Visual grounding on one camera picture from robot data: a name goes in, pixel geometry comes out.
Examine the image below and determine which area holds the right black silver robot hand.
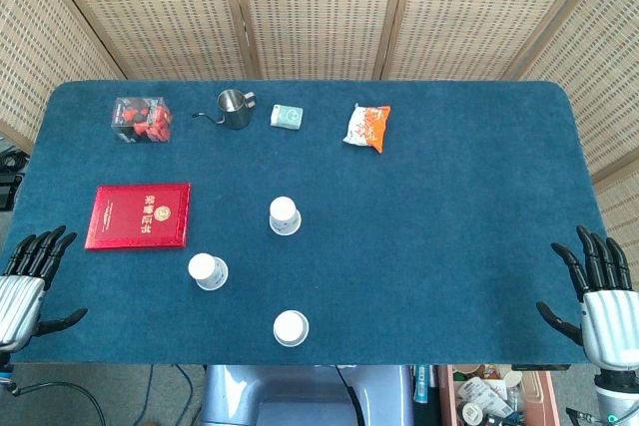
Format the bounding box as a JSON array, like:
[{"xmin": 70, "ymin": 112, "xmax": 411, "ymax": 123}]
[{"xmin": 535, "ymin": 224, "xmax": 639, "ymax": 371}]

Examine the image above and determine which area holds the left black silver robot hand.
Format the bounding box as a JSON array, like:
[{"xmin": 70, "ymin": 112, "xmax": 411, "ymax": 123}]
[{"xmin": 0, "ymin": 224, "xmax": 89, "ymax": 353}]

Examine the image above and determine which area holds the white floral paper cup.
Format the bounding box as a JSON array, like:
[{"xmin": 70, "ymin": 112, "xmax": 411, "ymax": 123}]
[
  {"xmin": 269, "ymin": 196, "xmax": 303, "ymax": 237},
  {"xmin": 187, "ymin": 252, "xmax": 230, "ymax": 292},
  {"xmin": 272, "ymin": 309, "xmax": 311, "ymax": 349}
]

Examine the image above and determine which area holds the black equipment on floor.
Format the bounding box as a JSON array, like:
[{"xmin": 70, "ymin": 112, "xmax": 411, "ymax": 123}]
[{"xmin": 0, "ymin": 139, "xmax": 27, "ymax": 213}]

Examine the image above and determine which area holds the pink crate with clutter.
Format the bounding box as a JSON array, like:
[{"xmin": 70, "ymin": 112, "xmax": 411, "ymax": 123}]
[{"xmin": 437, "ymin": 364, "xmax": 561, "ymax": 426}]

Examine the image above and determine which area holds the red certificate book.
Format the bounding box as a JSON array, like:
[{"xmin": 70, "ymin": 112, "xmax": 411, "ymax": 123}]
[{"xmin": 84, "ymin": 182, "xmax": 192, "ymax": 251}]

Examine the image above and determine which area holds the blue white bottle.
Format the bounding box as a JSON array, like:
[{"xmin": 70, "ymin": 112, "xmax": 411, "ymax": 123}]
[{"xmin": 411, "ymin": 364, "xmax": 432, "ymax": 406}]

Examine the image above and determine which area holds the clear box with red parts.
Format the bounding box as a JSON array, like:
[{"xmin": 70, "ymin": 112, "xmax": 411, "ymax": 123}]
[{"xmin": 110, "ymin": 95, "xmax": 175, "ymax": 145}]

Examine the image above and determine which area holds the blue felt table cloth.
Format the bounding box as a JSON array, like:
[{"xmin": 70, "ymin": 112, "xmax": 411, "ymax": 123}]
[{"xmin": 0, "ymin": 79, "xmax": 613, "ymax": 366}]

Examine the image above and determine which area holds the steel gooseneck pitcher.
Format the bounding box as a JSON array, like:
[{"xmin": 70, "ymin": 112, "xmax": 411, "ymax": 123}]
[{"xmin": 191, "ymin": 88, "xmax": 258, "ymax": 131}]

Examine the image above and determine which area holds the grey-blue robot torso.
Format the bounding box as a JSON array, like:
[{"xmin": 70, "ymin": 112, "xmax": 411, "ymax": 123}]
[{"xmin": 201, "ymin": 363, "xmax": 416, "ymax": 426}]

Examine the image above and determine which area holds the orange white snack packet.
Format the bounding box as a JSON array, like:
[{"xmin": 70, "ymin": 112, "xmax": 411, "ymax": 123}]
[{"xmin": 341, "ymin": 103, "xmax": 392, "ymax": 155}]

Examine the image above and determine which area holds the small pale green box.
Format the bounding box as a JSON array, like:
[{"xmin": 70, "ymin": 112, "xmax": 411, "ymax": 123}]
[{"xmin": 270, "ymin": 103, "xmax": 304, "ymax": 132}]

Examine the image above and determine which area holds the woven wooden folding screen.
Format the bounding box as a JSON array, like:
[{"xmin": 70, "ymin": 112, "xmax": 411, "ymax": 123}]
[{"xmin": 0, "ymin": 0, "xmax": 639, "ymax": 252}]

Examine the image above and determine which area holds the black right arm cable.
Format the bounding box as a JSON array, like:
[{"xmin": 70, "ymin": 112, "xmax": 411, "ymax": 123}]
[{"xmin": 565, "ymin": 406, "xmax": 600, "ymax": 426}]

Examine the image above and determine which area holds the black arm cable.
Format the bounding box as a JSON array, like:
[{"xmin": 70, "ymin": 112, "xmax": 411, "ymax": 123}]
[
  {"xmin": 9, "ymin": 379, "xmax": 108, "ymax": 426},
  {"xmin": 565, "ymin": 406, "xmax": 600, "ymax": 426}
]

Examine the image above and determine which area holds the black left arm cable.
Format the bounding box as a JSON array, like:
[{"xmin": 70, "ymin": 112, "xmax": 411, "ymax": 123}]
[{"xmin": 9, "ymin": 379, "xmax": 108, "ymax": 426}]

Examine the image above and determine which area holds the black torso cable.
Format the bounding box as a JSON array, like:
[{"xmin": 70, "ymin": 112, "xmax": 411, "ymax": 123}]
[{"xmin": 332, "ymin": 364, "xmax": 371, "ymax": 426}]

